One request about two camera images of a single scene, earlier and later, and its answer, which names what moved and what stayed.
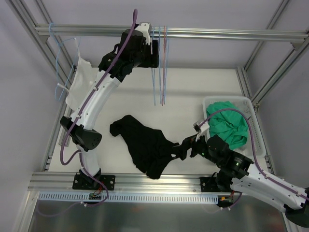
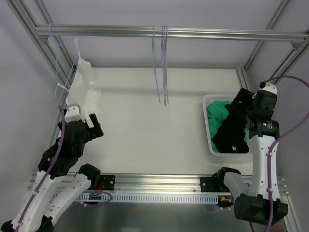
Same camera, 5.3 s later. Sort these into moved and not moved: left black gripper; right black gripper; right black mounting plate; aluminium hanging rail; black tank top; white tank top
Moved: left black gripper; black tank top; right black gripper
Not moved: aluminium hanging rail; white tank top; right black mounting plate
